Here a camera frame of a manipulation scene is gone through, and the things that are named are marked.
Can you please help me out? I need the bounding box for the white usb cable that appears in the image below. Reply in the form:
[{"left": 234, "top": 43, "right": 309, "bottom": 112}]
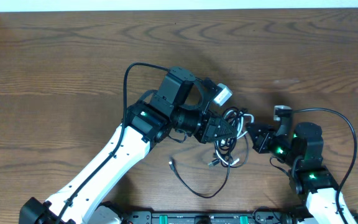
[{"left": 213, "top": 108, "right": 255, "bottom": 167}]

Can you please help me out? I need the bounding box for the black usb cable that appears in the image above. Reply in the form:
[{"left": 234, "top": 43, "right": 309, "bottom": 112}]
[{"left": 168, "top": 106, "right": 250, "bottom": 199}]

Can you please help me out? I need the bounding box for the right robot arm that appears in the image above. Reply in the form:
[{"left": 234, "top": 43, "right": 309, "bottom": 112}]
[{"left": 246, "top": 122, "right": 358, "bottom": 223}]

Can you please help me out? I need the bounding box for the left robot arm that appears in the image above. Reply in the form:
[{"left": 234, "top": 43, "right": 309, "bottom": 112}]
[{"left": 19, "top": 67, "right": 237, "bottom": 223}]

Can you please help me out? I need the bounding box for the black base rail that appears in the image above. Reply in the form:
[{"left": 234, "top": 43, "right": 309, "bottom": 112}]
[{"left": 122, "top": 209, "right": 294, "bottom": 224}]

